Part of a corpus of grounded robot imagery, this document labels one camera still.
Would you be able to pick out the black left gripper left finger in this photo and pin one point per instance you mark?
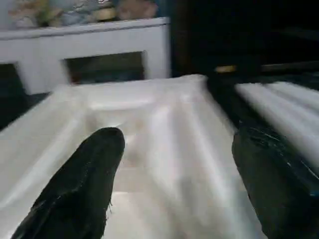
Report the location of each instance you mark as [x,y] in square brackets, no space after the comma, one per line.
[79,189]

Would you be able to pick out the white plastic table top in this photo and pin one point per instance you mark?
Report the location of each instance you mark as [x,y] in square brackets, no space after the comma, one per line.
[174,149]

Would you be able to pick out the white cabinet with glass doors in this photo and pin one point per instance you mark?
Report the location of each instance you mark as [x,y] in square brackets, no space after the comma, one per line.
[99,42]

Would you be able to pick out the small tan label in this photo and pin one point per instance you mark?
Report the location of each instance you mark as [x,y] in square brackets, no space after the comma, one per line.
[226,69]

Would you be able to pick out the large black screen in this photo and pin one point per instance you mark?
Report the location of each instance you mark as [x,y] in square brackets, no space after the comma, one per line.
[239,30]

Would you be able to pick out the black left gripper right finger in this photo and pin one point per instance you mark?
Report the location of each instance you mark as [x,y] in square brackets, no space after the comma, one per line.
[279,189]

